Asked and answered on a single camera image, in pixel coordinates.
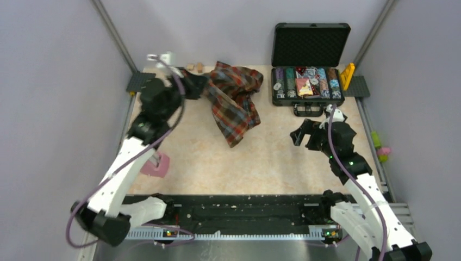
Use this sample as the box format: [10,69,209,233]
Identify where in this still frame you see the pink metronome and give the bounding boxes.
[141,152,170,178]

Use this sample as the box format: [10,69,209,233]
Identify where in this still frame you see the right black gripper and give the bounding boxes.
[290,119,337,158]

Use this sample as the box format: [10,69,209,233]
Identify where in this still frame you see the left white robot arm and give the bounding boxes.
[71,71,207,246]

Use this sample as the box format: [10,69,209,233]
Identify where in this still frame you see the yellow plastic toy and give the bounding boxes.
[340,63,356,91]

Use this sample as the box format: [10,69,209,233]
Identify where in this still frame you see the black poker chip case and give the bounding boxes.
[271,22,351,117]

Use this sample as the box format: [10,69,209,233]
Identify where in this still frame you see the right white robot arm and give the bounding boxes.
[290,119,433,260]

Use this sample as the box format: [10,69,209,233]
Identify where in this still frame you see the left grey baseplate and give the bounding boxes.
[126,71,156,93]

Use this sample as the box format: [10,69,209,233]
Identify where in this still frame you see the plaid flannel shirt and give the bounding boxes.
[202,61,264,148]

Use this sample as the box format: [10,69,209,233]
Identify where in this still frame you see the grey baseplate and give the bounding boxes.
[126,71,156,93]
[343,76,370,98]

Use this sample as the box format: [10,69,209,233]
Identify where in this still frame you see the green pink toy pieces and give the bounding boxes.
[370,131,391,163]

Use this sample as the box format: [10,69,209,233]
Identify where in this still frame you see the right grey baseplate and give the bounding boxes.
[343,76,370,98]

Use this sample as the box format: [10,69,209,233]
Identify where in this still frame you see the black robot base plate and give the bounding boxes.
[151,194,334,235]

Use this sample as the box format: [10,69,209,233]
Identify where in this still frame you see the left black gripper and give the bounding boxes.
[163,67,211,121]

